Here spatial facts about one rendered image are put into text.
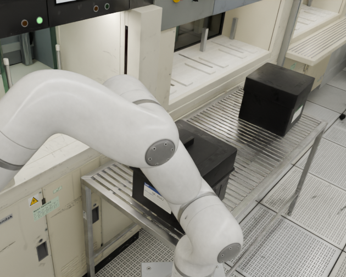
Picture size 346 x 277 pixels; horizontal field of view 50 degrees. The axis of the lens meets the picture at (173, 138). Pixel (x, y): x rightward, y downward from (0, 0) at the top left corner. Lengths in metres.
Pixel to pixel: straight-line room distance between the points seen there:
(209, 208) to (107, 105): 0.43
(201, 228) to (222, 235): 0.05
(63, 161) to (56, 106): 0.97
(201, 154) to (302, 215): 1.54
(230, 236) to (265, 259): 1.55
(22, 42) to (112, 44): 0.77
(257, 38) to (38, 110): 2.41
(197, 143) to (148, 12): 0.53
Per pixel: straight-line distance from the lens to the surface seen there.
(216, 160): 1.32
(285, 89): 1.94
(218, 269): 1.32
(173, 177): 0.73
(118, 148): 0.57
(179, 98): 1.97
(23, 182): 1.46
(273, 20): 2.78
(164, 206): 1.38
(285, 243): 2.53
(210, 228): 0.87
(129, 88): 0.65
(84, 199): 1.67
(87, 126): 0.58
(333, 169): 3.32
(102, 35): 1.65
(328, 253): 2.60
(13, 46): 2.29
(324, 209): 2.89
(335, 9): 4.21
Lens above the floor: 1.81
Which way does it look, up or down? 35 degrees down
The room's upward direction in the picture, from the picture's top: 6 degrees clockwise
